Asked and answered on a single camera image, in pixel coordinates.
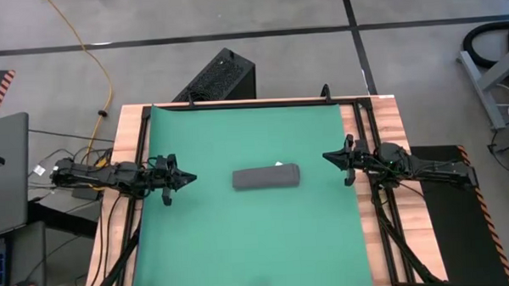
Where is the black metal table frame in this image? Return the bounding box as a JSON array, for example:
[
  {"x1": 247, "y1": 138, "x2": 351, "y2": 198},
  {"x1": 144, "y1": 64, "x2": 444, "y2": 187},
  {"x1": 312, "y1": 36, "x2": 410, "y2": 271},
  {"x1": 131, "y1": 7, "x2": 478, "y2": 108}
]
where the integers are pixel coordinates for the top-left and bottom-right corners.
[{"x1": 81, "y1": 80, "x2": 446, "y2": 286}]

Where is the black vacuum hose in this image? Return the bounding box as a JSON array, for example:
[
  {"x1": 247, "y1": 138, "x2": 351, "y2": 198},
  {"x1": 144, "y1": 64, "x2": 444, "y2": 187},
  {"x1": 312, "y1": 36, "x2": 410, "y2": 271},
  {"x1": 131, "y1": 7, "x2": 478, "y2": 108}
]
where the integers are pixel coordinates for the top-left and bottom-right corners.
[{"x1": 461, "y1": 20, "x2": 509, "y2": 71}]

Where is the large black striped-edge floor mat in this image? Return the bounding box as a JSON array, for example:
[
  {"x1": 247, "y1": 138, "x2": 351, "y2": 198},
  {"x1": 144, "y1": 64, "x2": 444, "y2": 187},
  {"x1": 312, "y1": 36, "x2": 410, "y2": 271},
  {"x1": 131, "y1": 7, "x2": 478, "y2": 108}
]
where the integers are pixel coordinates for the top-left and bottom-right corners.
[{"x1": 408, "y1": 142, "x2": 509, "y2": 286}]

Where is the thin black cable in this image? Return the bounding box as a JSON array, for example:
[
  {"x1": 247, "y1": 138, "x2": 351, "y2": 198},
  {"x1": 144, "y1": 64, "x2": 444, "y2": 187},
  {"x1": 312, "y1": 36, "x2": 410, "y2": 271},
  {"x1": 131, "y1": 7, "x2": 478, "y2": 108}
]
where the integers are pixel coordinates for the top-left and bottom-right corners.
[{"x1": 27, "y1": 126, "x2": 115, "y2": 147}]

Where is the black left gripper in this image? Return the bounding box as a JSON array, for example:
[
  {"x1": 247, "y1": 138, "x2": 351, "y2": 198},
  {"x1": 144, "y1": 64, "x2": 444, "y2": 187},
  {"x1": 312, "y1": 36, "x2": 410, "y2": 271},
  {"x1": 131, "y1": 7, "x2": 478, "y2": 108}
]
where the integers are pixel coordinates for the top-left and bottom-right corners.
[{"x1": 152, "y1": 152, "x2": 199, "y2": 208}]

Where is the grey metal stand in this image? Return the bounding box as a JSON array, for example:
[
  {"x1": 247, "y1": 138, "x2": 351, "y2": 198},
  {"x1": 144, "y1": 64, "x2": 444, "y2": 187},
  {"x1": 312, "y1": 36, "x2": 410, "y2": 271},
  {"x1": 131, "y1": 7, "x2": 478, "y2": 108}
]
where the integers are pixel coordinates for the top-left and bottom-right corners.
[{"x1": 456, "y1": 43, "x2": 509, "y2": 132}]

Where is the grey towel with white label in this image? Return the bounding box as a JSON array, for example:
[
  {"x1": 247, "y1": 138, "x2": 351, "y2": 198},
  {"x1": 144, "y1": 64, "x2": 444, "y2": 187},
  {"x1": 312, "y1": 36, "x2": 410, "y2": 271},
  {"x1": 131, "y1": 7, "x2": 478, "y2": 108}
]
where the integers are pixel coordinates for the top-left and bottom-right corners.
[{"x1": 231, "y1": 160, "x2": 302, "y2": 192}]

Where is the grey desk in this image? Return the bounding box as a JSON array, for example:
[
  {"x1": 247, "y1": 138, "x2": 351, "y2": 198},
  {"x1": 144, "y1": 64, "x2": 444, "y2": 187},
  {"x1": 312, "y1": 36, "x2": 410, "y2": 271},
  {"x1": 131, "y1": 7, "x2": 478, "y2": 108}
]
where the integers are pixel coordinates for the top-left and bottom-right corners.
[{"x1": 0, "y1": 219, "x2": 49, "y2": 286}]

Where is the yellow cable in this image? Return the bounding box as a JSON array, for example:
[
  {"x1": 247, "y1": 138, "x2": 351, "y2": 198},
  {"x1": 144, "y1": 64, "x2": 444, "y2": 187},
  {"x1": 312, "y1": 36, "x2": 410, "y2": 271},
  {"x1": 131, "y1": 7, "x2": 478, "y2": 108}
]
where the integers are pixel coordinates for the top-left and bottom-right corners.
[{"x1": 45, "y1": 0, "x2": 117, "y2": 168}]

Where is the black floor cable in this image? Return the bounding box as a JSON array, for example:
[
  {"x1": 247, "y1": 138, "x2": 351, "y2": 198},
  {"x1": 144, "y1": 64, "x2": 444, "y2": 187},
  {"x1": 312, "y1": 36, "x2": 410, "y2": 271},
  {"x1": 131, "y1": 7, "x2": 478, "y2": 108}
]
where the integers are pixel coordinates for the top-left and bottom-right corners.
[{"x1": 486, "y1": 126, "x2": 509, "y2": 197}]

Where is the black power adapter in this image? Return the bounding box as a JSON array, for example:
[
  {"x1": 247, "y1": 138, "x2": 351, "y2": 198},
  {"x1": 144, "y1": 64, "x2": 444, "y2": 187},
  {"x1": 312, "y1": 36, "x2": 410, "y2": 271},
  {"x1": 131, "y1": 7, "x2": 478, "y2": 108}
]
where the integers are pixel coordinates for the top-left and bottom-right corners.
[{"x1": 70, "y1": 185, "x2": 101, "y2": 203}]

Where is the green table mat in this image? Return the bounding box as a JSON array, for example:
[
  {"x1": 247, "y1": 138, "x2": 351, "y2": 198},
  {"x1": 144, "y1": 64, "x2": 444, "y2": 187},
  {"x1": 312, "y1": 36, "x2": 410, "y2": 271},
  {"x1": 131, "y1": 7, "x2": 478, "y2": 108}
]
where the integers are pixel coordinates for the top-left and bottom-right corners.
[{"x1": 123, "y1": 97, "x2": 373, "y2": 286}]

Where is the grey laptop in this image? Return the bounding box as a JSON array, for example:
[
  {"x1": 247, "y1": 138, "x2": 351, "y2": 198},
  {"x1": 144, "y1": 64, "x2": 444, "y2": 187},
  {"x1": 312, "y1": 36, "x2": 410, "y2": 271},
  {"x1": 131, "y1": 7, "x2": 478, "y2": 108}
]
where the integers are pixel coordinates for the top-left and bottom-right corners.
[{"x1": 0, "y1": 111, "x2": 34, "y2": 238}]

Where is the black computer tower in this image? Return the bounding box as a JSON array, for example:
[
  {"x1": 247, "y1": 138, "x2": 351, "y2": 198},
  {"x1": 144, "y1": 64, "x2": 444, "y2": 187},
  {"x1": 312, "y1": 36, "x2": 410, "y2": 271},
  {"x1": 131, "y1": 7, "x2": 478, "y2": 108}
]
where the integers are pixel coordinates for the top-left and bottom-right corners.
[{"x1": 168, "y1": 45, "x2": 258, "y2": 104}]

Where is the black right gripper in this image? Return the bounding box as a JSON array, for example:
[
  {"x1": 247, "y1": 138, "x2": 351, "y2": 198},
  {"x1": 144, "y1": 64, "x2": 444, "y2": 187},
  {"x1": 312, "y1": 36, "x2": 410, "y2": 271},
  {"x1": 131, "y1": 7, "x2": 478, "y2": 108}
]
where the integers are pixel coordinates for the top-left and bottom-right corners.
[{"x1": 322, "y1": 133, "x2": 370, "y2": 188}]

